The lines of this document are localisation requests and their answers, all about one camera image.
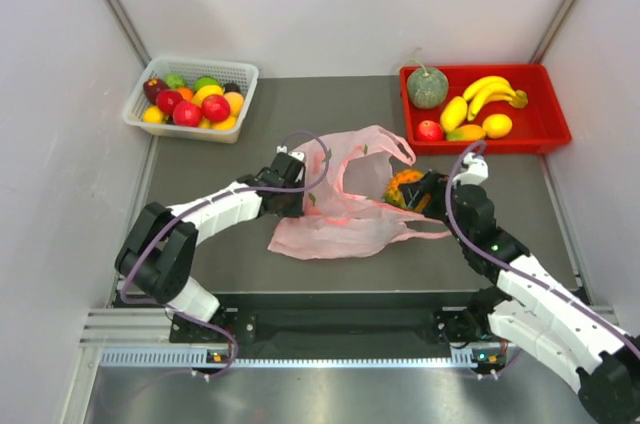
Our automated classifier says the yellow lemon in tray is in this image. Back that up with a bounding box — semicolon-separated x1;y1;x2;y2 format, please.
482;114;513;139

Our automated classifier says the yellow banana bunch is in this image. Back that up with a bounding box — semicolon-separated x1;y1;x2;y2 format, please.
462;76;528;122

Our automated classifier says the dark fruit back in basket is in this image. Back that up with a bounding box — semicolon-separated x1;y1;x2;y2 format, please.
223;82;242;94

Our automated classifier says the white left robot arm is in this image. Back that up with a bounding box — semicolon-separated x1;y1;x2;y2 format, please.
114;148;306;341

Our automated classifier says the red plastic tray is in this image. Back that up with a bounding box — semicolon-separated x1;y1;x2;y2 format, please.
399;64;571;155

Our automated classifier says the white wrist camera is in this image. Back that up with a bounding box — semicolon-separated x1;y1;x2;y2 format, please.
453;152;489;187
276;145;306;163

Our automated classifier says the dark red fruit in basket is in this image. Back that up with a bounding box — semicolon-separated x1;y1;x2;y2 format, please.
142;78;170;105

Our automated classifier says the yellow mango in tray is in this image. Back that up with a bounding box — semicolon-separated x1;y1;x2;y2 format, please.
440;96;468;133

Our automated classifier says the white perforated plastic basket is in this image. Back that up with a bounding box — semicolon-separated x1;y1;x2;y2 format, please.
122;58;259;144

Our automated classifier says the small orange in basket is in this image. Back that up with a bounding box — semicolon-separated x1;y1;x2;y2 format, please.
177;87;194;101

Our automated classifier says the orange spiky pineapple fruit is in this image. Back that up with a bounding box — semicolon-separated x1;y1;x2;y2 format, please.
382;169;430;213

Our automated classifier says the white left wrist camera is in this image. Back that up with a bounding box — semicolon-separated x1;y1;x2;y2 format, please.
276;145;306;163

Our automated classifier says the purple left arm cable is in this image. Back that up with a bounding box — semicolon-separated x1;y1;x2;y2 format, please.
119;129;332;308

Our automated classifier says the yellow lemon in basket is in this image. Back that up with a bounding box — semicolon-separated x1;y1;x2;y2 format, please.
142;105;166;124

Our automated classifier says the red apple left in basket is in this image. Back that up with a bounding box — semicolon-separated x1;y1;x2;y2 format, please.
155;89;183;116

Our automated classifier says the red apple middle in basket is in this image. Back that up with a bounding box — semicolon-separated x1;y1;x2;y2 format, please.
172;100;202;127

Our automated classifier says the yellow banana in basket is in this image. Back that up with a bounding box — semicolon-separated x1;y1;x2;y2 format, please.
191;85;224;107

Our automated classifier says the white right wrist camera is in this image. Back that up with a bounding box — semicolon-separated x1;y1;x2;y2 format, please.
453;152;489;187

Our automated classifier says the pink translucent plastic bag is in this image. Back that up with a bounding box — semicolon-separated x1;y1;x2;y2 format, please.
268;125;450;260

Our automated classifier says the green lime in basket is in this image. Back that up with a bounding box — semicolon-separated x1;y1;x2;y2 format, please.
164;73;188;89

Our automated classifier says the grey slotted cable duct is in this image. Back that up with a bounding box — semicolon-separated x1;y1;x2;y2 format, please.
99;346;506;370

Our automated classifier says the orange green mango in tray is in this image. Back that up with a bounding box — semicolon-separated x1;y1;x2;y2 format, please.
446;124;486;142

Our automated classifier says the orange peach in basket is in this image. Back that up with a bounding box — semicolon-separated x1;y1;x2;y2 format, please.
223;92;245;117

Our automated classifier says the green netted melon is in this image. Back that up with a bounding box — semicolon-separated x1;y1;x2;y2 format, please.
406;47;449;109

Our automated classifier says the red apple in tray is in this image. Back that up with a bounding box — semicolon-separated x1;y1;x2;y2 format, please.
416;120;445;142

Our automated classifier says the green apple in basket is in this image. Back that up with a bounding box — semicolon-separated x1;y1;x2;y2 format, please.
194;76;220;92

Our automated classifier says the red apple right in basket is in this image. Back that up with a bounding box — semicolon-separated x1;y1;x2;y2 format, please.
201;94;231;123

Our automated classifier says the yellow fruit front in basket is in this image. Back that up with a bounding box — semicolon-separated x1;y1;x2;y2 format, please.
211;115;237;131

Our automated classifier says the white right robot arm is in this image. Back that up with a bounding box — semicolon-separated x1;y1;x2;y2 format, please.
399;172;639;423

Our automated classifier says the red apple in basket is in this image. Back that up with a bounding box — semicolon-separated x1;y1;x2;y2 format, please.
201;94;231;123
155;89;183;116
172;100;202;127

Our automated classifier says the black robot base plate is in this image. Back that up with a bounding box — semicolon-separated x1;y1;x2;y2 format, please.
171;289;495;349

